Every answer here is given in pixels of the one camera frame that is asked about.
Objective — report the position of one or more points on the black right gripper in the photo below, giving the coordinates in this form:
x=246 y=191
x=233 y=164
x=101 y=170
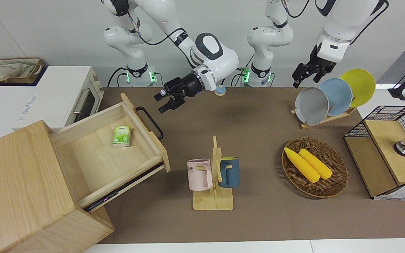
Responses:
x=183 y=86

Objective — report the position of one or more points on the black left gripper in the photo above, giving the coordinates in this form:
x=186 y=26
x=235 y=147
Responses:
x=316 y=65

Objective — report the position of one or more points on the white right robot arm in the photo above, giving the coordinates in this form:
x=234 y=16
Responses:
x=216 y=56

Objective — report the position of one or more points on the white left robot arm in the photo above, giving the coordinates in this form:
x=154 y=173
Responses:
x=265 y=38

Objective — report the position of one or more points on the wooden drawer cabinet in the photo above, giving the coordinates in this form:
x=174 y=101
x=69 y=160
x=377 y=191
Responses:
x=12 y=182

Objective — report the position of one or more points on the grey plate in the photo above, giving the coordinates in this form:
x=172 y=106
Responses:
x=311 y=105

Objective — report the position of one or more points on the light blue plate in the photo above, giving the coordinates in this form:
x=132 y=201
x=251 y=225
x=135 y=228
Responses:
x=339 y=93

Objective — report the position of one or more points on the wooden plate rack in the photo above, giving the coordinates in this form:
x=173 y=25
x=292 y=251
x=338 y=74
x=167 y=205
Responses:
x=329 y=120

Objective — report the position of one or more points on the yellow plate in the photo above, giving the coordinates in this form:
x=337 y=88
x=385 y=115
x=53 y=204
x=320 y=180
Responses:
x=362 y=84

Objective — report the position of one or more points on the blue service bell wooden base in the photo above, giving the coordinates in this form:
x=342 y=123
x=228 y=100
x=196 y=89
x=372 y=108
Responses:
x=220 y=92

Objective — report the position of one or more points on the green tissue pack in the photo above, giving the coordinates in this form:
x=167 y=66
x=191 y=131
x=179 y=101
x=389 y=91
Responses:
x=121 y=136

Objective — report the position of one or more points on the pink mug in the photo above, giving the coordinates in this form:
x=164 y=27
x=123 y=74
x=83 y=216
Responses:
x=197 y=175

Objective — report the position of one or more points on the yellow corn cob pointed tip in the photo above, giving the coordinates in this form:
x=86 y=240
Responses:
x=301 y=163

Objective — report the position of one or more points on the yellow corn cob blunt tip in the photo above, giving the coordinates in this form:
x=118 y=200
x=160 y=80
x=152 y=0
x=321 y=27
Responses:
x=316 y=163

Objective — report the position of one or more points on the dark blue mug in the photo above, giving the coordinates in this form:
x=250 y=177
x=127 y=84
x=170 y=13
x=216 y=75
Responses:
x=231 y=175

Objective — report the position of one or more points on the white toaster oven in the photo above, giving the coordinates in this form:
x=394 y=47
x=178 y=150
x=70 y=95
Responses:
x=62 y=95

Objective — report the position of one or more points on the round brown wicker basket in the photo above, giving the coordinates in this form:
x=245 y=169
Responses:
x=332 y=182

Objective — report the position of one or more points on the wooden mug tree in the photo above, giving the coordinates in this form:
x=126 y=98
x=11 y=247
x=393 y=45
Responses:
x=213 y=202

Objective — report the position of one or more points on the brown table mat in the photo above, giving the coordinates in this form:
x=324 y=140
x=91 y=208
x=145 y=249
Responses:
x=258 y=218

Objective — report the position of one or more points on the brown tray with cloth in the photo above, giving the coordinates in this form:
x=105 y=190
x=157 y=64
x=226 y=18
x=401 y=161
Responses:
x=9 y=70

